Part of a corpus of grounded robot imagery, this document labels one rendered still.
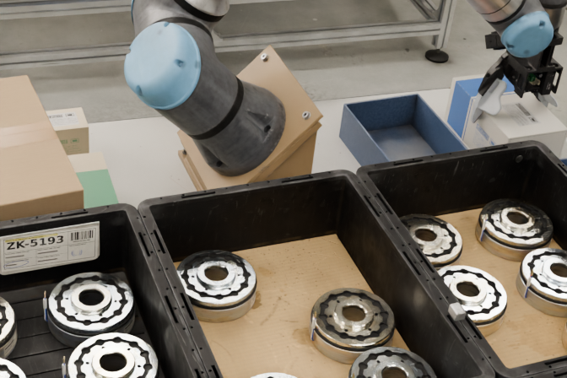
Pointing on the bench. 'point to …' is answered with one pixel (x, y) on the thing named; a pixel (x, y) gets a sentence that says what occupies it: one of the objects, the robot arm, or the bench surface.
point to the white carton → (456, 105)
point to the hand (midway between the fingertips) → (505, 116)
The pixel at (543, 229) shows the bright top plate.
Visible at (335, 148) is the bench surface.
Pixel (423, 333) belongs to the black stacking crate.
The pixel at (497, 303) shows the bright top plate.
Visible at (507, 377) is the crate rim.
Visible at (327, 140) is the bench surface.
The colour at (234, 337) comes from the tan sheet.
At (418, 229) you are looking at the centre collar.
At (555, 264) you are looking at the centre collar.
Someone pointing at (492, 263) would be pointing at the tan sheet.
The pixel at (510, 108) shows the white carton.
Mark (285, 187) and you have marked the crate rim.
